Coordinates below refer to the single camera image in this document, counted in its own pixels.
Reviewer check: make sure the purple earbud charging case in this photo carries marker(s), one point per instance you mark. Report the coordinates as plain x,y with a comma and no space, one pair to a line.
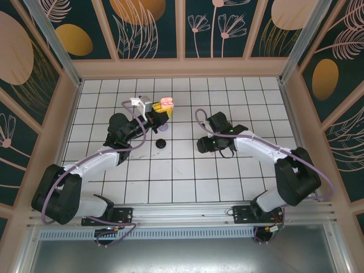
164,128

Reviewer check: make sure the black earbud charging case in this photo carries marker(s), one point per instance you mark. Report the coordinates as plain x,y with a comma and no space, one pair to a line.
161,143

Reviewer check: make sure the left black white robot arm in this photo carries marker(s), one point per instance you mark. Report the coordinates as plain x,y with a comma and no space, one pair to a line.
94,163

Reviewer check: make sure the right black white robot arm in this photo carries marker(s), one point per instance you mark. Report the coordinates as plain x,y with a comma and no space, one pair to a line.
264,148

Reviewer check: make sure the green circuit board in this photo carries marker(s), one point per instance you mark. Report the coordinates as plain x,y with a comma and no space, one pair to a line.
278,229

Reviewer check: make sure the grey metal panel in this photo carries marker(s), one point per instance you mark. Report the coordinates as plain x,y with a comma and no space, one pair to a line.
182,256

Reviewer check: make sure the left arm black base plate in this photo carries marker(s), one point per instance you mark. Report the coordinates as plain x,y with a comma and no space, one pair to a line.
125,216

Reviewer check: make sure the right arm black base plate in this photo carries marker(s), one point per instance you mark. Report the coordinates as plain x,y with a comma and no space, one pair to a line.
241,214

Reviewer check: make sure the aluminium mounting rail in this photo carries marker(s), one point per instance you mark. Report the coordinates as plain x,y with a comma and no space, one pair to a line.
182,211

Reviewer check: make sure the left aluminium frame post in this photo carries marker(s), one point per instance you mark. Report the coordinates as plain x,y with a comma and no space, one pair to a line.
54,45

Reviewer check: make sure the aluminium frame post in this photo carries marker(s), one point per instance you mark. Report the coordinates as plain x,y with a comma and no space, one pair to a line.
54,45
307,37

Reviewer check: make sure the right aluminium frame post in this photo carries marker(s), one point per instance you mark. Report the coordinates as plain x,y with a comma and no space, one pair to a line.
307,37

